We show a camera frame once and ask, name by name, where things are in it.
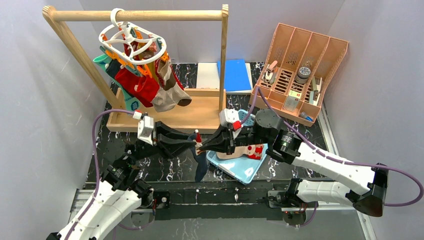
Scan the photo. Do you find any navy sock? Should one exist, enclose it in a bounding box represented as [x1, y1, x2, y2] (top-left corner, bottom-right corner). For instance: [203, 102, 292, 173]
[188, 129, 209, 183]

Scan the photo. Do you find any brown striped sock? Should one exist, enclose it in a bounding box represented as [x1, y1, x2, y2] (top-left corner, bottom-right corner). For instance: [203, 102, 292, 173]
[155, 59, 192, 107]

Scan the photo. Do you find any white sock hanger with clips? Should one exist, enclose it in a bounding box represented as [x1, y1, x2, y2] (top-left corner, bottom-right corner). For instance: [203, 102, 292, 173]
[98, 8, 170, 78]

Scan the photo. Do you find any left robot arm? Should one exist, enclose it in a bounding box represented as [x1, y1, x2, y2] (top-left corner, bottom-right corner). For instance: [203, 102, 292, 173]
[47, 120, 202, 240]

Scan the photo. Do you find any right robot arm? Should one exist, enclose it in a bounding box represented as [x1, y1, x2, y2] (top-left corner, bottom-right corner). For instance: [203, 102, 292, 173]
[198, 109, 388, 217]

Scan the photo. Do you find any beige sock in basket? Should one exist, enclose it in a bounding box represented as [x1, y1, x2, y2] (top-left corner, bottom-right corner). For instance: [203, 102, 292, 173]
[216, 144, 265, 160]

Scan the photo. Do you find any light blue plastic basket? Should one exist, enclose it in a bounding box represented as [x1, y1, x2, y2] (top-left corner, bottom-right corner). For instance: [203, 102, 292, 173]
[206, 110, 268, 185]

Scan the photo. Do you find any wooden clothes rack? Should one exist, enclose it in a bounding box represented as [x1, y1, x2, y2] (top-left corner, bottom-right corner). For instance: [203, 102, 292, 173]
[42, 4, 229, 134]

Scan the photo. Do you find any teal hanging sock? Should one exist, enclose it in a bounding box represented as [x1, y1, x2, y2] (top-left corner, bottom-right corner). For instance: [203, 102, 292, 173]
[93, 54, 141, 111]

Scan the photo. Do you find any long red hanging sock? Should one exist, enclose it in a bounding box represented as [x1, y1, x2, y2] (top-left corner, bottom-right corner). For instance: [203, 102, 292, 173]
[114, 68, 160, 108]

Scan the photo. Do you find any blue folder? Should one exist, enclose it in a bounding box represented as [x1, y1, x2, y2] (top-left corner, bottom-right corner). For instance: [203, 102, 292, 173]
[224, 59, 253, 94]

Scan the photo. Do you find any white board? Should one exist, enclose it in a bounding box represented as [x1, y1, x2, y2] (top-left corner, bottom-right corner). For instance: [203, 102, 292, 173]
[196, 62, 253, 89]

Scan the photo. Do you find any stapler in organizer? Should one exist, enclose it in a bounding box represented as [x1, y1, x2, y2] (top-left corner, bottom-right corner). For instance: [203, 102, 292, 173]
[262, 60, 278, 84]

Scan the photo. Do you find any white small box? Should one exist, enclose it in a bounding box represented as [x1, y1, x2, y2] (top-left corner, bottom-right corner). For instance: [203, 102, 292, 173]
[283, 90, 302, 112]

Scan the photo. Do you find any grey round tin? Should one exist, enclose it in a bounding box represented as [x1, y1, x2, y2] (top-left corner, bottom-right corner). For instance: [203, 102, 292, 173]
[294, 66, 311, 84]

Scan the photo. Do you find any pink desk file organizer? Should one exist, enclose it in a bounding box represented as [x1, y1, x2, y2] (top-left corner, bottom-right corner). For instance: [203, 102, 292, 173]
[250, 23, 349, 127]

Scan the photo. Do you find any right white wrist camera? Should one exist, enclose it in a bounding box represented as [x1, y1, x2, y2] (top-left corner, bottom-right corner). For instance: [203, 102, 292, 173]
[219, 108, 243, 139]

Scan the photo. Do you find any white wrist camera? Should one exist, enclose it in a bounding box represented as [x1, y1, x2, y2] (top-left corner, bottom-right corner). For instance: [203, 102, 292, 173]
[132, 110, 154, 146]
[219, 108, 243, 139]

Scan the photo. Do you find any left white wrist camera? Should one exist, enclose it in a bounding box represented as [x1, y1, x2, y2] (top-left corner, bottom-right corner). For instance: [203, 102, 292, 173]
[132, 110, 154, 146]

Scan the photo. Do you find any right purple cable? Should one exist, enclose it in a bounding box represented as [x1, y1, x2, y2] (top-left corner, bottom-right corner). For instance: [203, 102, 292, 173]
[240, 86, 424, 208]

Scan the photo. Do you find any purple cable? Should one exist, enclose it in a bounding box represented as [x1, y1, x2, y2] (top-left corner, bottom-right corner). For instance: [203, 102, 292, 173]
[62, 109, 137, 240]
[240, 86, 424, 208]

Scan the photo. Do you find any metal base rail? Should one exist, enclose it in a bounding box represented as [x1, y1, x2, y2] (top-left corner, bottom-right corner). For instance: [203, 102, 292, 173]
[71, 185, 369, 221]

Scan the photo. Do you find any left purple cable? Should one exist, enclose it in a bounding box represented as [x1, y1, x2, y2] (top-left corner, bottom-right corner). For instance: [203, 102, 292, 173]
[62, 109, 137, 240]

